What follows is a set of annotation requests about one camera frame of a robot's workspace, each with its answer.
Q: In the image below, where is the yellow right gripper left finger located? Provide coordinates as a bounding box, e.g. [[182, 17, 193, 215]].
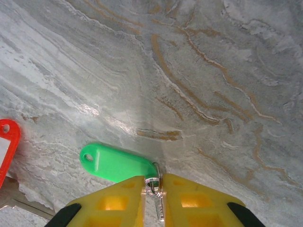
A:
[[48, 175, 145, 227]]

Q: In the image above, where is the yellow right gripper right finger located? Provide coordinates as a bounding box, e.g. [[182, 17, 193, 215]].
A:
[[163, 173, 266, 227]]

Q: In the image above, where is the red plastic key tag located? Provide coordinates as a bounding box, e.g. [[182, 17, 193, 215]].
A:
[[0, 119, 21, 189]]

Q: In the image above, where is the small silver key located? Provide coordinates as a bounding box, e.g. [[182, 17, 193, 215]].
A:
[[144, 178, 166, 222]]

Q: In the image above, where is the green plastic key tag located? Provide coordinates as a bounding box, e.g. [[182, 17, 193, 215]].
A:
[[80, 141, 158, 184]]

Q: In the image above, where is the large silver key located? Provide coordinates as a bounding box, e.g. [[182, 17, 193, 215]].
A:
[[0, 176, 56, 219]]

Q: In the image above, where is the small silver split ring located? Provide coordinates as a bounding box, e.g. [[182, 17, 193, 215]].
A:
[[153, 162, 164, 192]]

